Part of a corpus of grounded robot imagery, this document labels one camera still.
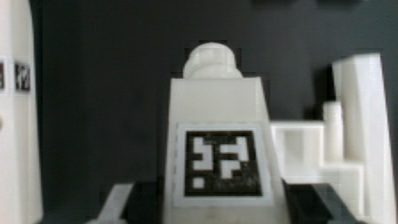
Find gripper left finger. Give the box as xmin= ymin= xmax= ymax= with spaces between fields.
xmin=86 ymin=181 xmax=166 ymax=224

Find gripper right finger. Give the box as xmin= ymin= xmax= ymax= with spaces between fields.
xmin=283 ymin=182 xmax=368 ymax=224

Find white chair leg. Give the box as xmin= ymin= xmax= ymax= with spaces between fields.
xmin=162 ymin=42 xmax=290 ymax=224

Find white chair seat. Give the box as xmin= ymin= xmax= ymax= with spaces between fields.
xmin=272 ymin=53 xmax=398 ymax=224

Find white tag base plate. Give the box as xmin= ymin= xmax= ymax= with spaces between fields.
xmin=0 ymin=0 xmax=43 ymax=224

